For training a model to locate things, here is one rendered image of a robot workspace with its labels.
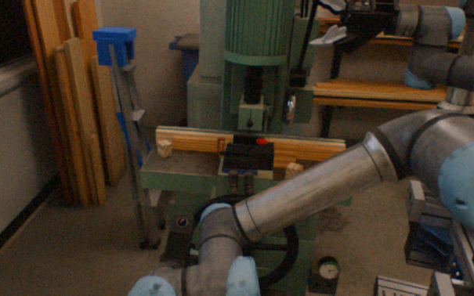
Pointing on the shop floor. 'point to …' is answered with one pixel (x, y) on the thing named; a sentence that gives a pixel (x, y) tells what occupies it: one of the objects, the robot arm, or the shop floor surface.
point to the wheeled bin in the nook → (189, 48)
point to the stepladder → (130, 121)
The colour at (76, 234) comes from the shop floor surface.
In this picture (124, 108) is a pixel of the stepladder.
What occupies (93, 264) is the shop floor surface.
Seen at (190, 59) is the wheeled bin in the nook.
